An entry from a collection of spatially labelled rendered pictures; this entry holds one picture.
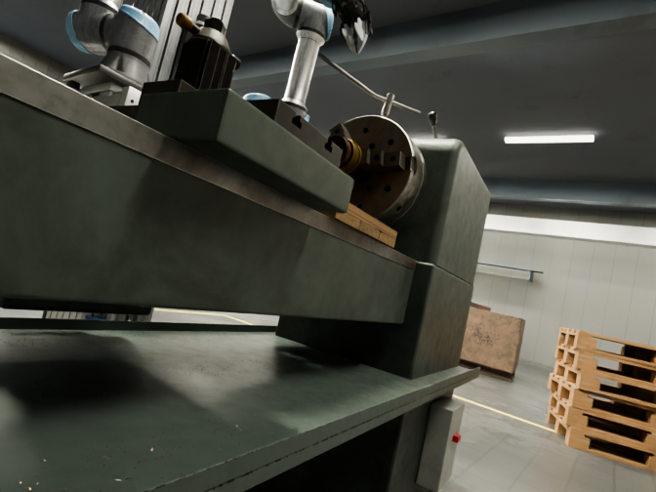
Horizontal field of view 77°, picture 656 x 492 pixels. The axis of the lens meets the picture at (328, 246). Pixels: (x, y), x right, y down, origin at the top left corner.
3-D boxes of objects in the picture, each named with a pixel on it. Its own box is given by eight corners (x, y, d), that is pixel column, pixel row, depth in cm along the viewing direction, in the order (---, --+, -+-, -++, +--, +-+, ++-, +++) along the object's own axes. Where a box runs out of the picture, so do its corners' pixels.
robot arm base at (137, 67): (82, 78, 119) (91, 46, 120) (132, 103, 131) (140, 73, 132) (107, 72, 110) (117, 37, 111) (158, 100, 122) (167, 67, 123)
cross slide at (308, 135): (169, 164, 91) (175, 144, 91) (337, 176, 69) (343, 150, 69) (88, 129, 75) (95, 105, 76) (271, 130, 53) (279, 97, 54)
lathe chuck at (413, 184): (312, 217, 132) (344, 123, 132) (402, 241, 115) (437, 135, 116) (297, 209, 124) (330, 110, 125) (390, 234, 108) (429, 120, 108)
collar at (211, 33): (209, 64, 83) (213, 50, 83) (238, 61, 78) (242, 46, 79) (177, 40, 76) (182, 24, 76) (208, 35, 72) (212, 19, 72)
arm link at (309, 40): (264, 136, 169) (297, 4, 167) (299, 146, 173) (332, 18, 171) (266, 131, 157) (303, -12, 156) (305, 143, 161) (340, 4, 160)
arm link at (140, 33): (133, 47, 114) (145, 1, 115) (93, 43, 117) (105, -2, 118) (159, 70, 126) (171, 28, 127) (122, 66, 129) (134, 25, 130)
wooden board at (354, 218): (276, 228, 118) (280, 215, 118) (393, 248, 100) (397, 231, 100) (197, 199, 93) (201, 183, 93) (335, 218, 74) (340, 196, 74)
